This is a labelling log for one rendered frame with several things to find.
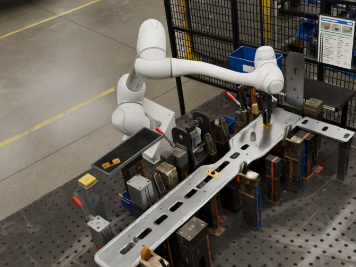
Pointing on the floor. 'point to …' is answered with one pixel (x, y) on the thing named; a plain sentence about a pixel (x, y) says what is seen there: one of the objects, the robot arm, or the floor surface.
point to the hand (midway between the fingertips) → (266, 117)
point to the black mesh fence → (252, 42)
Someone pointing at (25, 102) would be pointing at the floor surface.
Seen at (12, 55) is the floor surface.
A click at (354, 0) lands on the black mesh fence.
